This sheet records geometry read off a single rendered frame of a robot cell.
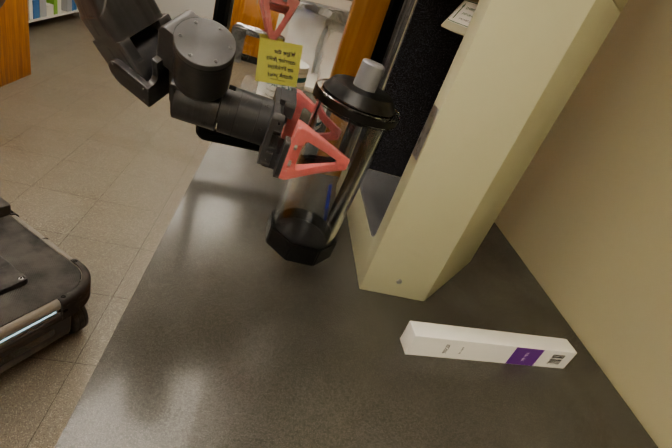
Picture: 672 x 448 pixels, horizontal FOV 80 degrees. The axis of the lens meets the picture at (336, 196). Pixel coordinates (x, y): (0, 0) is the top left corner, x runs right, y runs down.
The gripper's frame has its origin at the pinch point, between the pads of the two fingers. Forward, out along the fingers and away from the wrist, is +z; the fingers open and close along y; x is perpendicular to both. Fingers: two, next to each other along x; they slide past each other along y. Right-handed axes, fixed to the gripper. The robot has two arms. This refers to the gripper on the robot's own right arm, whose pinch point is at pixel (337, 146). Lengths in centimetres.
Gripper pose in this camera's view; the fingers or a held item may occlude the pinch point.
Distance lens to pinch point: 51.1
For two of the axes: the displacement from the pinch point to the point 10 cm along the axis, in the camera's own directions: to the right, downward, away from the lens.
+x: -3.7, 8.1, 4.5
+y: -0.9, -5.2, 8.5
